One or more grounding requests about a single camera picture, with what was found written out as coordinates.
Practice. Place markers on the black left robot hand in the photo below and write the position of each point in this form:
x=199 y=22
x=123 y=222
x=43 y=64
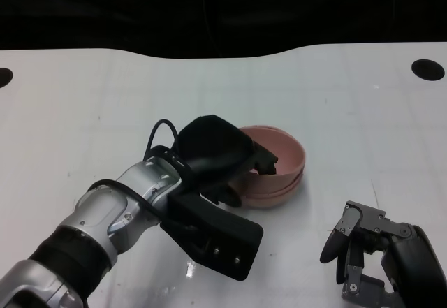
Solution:
x=213 y=144

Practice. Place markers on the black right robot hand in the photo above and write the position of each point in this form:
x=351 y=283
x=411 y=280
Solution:
x=412 y=259

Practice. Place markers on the pink bowl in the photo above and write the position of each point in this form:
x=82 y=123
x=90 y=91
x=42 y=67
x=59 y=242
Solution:
x=286 y=154
x=269 y=202
x=297 y=179

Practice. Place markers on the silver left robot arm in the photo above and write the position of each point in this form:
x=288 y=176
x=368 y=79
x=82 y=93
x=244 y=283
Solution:
x=104 y=210

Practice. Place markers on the black backdrop cloth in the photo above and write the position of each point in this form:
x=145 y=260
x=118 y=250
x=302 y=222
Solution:
x=209 y=7

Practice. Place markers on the black round table grommet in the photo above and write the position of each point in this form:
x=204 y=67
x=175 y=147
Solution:
x=427 y=70
x=4 y=77

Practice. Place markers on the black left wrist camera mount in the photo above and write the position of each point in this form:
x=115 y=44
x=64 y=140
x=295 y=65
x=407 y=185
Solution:
x=223 y=238

